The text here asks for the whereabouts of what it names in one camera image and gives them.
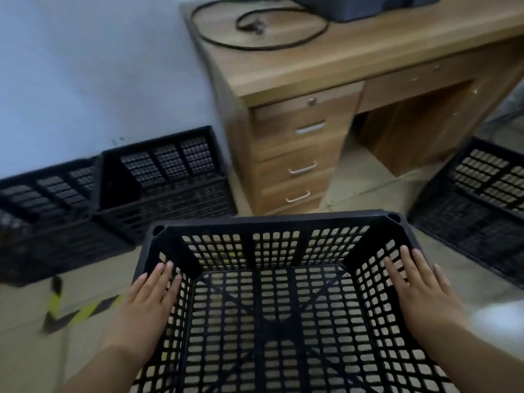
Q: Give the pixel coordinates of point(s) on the person's left hand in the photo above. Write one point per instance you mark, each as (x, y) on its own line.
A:
(141, 319)

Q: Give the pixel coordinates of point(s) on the person's right hand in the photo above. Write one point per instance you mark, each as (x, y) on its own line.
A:
(430, 306)

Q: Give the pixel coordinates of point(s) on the person's right little finger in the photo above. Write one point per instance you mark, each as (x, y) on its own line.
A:
(442, 277)

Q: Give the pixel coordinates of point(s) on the person's left middle finger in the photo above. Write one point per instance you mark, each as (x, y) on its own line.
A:
(163, 281)

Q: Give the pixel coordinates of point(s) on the person's left little finger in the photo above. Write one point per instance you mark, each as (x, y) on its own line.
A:
(139, 286)

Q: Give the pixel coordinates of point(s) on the person's right middle finger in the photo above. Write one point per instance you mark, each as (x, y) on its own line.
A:
(409, 263)

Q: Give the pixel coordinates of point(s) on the black perforated plastic crate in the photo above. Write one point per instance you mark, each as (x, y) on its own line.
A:
(53, 229)
(163, 196)
(470, 212)
(282, 306)

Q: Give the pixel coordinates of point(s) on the person's left forearm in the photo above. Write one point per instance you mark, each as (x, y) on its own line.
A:
(106, 372)

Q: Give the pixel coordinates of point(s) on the person's right forearm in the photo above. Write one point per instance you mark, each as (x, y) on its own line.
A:
(475, 364)

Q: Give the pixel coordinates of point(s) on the yellow black floor tape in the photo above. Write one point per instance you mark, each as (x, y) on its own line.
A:
(84, 311)

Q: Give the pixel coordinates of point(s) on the wide wooden desk drawer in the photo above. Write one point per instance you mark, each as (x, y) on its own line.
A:
(417, 83)

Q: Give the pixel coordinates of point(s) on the wooden office desk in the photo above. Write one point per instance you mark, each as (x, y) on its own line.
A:
(368, 49)

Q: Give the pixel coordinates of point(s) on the dark grey printer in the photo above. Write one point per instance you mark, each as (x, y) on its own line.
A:
(360, 6)

